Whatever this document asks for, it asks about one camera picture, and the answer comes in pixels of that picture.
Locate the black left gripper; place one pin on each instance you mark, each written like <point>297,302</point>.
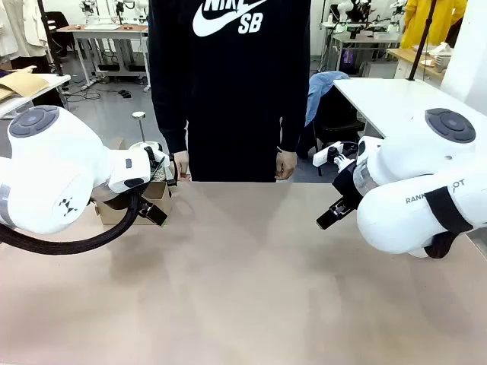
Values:
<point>141,200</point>

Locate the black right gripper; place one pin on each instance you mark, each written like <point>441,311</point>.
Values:
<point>350,186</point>

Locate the brown cardboard drink carrier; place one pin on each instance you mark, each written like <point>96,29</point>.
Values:
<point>110,216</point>

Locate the person's left forearm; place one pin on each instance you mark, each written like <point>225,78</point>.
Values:
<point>291,129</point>

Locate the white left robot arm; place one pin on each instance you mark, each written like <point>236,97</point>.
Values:
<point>57,171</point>

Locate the person's right forearm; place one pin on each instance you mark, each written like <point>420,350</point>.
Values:
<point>171,129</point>

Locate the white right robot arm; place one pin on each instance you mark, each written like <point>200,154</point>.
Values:
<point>418,190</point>

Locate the person's right hand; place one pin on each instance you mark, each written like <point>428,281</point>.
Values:
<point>182,165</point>

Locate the person's left hand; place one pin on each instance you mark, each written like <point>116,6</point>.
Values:
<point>285,165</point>

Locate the round silver stool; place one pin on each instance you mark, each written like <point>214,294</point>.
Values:
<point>140,121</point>

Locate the black chair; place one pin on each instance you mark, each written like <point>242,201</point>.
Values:
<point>335,121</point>

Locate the blue cloth jacket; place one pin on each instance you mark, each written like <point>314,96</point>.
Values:
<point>317,91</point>

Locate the white side table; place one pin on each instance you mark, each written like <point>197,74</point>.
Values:
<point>380,95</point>

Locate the person in black sweatshirt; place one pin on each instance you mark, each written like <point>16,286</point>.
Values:
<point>228,95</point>

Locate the white power strip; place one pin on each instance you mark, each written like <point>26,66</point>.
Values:
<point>89,86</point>

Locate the white table with grey legs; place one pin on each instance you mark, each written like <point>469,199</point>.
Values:
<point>23,100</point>

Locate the grey lab table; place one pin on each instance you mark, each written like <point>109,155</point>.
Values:
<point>361,42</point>

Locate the wooden table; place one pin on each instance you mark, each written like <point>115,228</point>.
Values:
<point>411,57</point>

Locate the brown topped lab table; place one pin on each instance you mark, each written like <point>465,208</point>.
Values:
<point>106,34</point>

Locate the brown cardboard sheets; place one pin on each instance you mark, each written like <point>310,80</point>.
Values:
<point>21,83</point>

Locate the black tripod pole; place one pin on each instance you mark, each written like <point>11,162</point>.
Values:
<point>422,45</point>

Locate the black stand pole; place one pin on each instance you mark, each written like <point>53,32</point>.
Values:
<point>53,49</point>

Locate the person in yellow coat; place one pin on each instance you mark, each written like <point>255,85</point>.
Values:
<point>430,23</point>

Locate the white hanging clothes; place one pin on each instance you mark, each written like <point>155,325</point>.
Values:
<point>19,26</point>

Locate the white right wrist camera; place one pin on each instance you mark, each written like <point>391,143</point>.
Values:
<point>323,154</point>

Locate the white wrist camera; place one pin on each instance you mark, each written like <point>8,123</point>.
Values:
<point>146,146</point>
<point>323,154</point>

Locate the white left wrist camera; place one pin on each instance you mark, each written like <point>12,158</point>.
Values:
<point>146,146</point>

